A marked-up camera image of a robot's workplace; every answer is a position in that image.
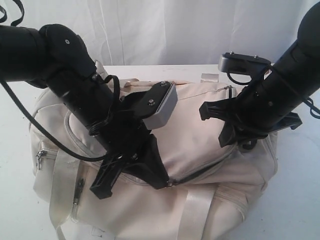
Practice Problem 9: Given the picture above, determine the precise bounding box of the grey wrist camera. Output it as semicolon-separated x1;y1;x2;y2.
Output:
218;52;271;79
135;81;178;130

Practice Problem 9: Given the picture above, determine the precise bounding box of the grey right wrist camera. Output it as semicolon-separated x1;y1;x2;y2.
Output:
218;52;271;79

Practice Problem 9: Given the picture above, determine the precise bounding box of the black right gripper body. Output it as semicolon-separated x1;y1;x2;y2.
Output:
225;84;302;142

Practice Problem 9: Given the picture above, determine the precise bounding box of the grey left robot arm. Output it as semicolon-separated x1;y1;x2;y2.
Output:
0;24;177;199

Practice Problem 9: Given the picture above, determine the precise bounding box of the beige duffel bag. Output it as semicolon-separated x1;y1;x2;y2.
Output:
29;78;278;240

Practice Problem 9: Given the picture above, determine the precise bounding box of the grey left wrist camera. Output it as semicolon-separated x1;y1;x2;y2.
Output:
135;81;178;130

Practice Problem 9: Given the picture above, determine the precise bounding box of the white backdrop curtain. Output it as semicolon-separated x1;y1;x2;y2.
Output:
22;0;315;66

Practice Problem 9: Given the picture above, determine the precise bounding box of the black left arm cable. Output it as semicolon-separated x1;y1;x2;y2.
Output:
0;0;121;162

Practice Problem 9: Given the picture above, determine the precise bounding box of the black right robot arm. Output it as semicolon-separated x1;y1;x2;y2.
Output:
199;4;320;147

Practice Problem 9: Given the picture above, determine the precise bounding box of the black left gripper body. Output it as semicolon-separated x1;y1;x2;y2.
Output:
86;92;150;162

